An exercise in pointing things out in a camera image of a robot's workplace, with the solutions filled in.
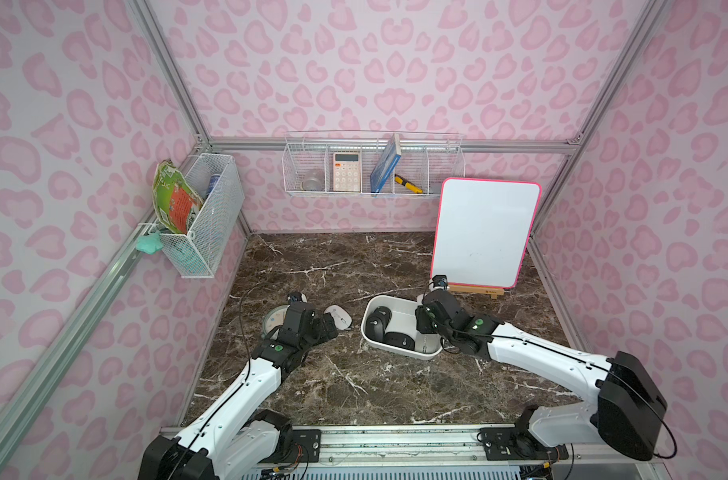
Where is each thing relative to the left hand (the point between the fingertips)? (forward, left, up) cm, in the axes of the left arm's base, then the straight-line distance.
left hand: (320, 318), depth 85 cm
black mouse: (+1, -16, -4) cm, 17 cm away
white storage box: (+3, -20, -10) cm, 23 cm away
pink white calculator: (+41, -7, +20) cm, 46 cm away
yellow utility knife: (+40, -27, +16) cm, 51 cm away
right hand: (+1, -28, +2) cm, 29 cm away
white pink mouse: (+5, -5, -8) cm, 10 cm away
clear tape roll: (+39, +5, +17) cm, 43 cm away
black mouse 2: (-3, -23, -7) cm, 24 cm away
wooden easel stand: (+15, -50, -9) cm, 53 cm away
